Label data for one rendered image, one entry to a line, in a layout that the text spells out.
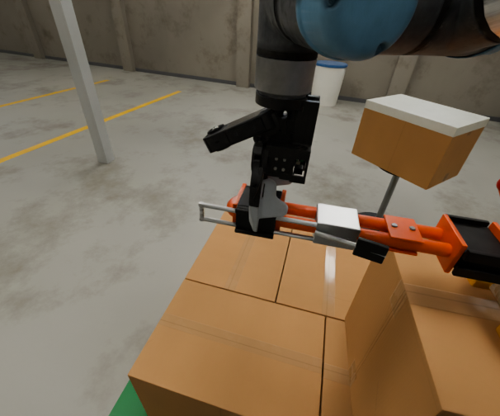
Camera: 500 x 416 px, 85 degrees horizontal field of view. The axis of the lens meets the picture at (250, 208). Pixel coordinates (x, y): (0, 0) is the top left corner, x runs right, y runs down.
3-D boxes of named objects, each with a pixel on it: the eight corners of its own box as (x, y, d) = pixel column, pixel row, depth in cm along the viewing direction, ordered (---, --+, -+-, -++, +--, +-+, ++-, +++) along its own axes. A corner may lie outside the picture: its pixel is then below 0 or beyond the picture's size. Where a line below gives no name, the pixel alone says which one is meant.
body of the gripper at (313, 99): (303, 189, 40) (320, 105, 33) (246, 180, 41) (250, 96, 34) (305, 165, 46) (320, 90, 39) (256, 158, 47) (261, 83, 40)
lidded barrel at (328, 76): (340, 101, 568) (349, 62, 525) (337, 109, 523) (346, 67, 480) (310, 96, 584) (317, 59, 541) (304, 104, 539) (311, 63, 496)
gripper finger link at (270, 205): (282, 243, 42) (292, 183, 39) (244, 235, 42) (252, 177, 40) (283, 236, 45) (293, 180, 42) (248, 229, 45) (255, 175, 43)
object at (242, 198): (283, 211, 53) (286, 189, 50) (278, 235, 47) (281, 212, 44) (242, 204, 54) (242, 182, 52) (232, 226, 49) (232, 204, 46)
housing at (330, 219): (350, 227, 51) (357, 207, 48) (353, 252, 45) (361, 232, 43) (313, 220, 52) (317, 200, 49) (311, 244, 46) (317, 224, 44)
